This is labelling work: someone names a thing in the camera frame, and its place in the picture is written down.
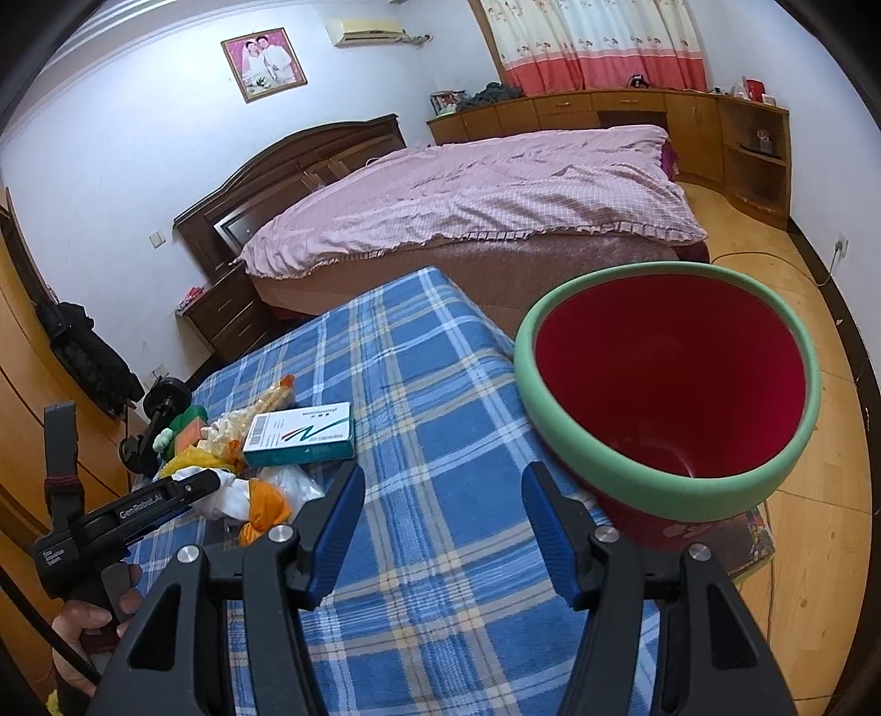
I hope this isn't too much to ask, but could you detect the dark wooden nightstand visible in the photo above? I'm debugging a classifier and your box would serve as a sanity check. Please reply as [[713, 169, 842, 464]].
[[175, 262, 276, 366]]

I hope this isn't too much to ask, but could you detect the red bin with green rim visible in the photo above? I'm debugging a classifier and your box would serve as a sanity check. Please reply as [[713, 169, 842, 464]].
[[515, 262, 822, 552]]

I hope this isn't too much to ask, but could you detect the light wooden wardrobe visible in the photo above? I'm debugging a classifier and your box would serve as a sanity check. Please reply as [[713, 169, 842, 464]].
[[0, 186, 173, 621]]

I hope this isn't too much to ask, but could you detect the white and green medicine box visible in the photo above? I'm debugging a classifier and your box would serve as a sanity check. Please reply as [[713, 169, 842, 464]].
[[242, 403, 357, 468]]

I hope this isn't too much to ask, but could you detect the white air conditioner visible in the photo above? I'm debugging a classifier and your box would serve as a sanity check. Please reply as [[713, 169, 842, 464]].
[[325, 15, 407, 48]]

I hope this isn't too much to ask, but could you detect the round green toy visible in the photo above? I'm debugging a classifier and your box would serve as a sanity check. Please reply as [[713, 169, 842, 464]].
[[153, 406, 209, 459]]

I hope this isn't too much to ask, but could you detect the black floor cable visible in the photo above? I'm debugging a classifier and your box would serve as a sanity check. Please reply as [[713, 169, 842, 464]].
[[709, 249, 835, 285]]

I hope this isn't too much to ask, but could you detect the black dumbbell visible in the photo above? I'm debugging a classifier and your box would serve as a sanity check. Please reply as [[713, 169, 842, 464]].
[[120, 377, 194, 476]]

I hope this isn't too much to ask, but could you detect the black jacket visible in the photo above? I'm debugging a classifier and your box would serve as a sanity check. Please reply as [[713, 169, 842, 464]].
[[34, 296, 145, 417]]

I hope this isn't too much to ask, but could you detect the orange yellow wrapper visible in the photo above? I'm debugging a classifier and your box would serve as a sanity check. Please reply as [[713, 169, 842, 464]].
[[237, 478, 293, 548]]

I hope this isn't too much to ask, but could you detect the long wooden cabinet unit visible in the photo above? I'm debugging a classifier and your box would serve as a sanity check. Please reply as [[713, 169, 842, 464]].
[[427, 88, 792, 228]]

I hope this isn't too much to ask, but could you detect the framed wall photo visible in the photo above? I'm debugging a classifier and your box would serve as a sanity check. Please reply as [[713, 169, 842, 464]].
[[220, 28, 308, 104]]

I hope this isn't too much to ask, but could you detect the crumpled pale plastic bag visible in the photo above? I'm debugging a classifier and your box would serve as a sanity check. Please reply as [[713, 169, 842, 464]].
[[203, 406, 259, 459]]

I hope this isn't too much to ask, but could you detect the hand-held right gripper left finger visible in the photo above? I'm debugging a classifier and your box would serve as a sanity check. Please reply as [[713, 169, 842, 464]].
[[86, 460, 367, 716]]

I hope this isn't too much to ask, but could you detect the pink checked duvet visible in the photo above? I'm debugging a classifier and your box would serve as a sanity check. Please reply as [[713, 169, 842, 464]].
[[237, 125, 709, 280]]

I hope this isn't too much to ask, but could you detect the dark floor mat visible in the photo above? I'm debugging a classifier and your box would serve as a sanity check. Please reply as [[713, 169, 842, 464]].
[[716, 502, 775, 586]]

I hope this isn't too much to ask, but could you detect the blue plaid blanket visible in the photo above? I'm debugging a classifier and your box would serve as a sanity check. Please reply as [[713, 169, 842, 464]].
[[127, 267, 662, 716]]

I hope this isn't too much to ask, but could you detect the cream and red curtain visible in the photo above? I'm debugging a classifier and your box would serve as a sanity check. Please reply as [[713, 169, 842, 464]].
[[478, 0, 710, 96]]

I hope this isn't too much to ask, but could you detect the yellow foam mesh sleeve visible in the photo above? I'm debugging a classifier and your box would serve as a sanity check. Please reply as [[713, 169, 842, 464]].
[[160, 444, 221, 479]]

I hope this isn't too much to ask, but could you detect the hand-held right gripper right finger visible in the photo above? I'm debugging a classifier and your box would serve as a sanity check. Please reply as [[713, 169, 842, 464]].
[[521, 461, 800, 716]]

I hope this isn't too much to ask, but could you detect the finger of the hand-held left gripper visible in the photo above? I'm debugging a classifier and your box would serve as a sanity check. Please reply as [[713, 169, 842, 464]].
[[155, 468, 221, 517]]

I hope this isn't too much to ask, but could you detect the brown bed cover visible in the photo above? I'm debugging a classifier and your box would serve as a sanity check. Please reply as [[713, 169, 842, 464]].
[[248, 230, 711, 324]]

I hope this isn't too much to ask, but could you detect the clear plastic bag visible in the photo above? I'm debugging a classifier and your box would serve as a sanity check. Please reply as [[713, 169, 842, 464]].
[[258, 464, 324, 507]]

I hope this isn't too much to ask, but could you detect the dark wooden headboard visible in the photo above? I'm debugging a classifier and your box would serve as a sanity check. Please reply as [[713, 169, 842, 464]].
[[172, 113, 407, 276]]

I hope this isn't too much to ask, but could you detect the pile of dark clothes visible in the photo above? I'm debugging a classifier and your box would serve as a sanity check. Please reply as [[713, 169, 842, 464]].
[[458, 81, 524, 111]]

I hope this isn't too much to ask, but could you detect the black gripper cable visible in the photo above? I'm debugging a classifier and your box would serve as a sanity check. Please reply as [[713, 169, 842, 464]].
[[0, 565, 104, 690]]

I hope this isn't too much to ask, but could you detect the person's left hand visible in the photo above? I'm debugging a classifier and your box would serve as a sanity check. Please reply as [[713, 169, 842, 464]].
[[51, 563, 145, 696]]

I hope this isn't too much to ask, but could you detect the orange biscuit packet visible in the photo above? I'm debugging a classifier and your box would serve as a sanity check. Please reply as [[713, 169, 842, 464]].
[[251, 375, 297, 422]]

